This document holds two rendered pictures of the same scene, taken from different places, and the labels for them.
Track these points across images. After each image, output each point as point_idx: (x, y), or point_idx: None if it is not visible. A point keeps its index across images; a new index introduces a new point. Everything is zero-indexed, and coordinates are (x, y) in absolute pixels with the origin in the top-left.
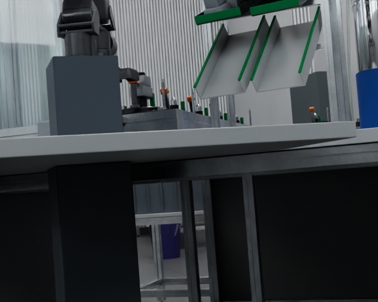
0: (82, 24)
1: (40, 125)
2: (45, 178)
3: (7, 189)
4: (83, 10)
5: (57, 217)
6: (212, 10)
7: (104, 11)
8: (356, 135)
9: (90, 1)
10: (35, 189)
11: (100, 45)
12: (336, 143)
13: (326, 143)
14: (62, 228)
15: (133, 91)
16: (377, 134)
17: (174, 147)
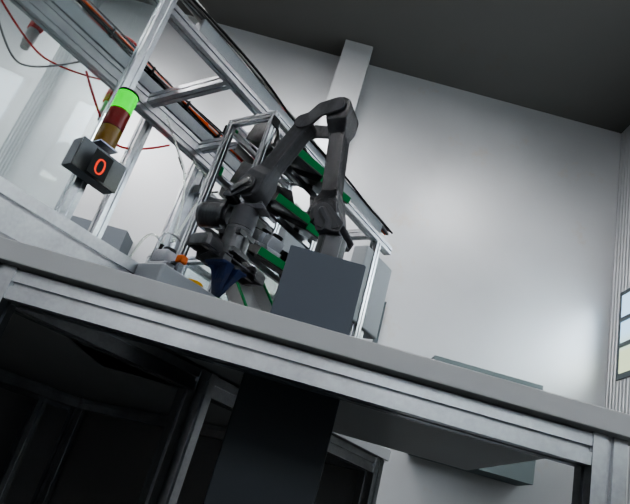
0: (350, 239)
1: (166, 270)
2: (137, 345)
3: (75, 330)
4: (344, 222)
5: (307, 455)
6: (276, 253)
7: (270, 200)
8: (366, 442)
9: (345, 216)
10: (116, 353)
11: (254, 229)
12: (357, 443)
13: (353, 440)
14: (321, 475)
15: (179, 272)
16: (373, 447)
17: (526, 461)
